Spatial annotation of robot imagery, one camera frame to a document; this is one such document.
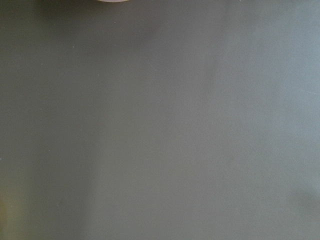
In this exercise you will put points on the white plate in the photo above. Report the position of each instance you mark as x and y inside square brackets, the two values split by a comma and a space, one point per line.
[113, 1]

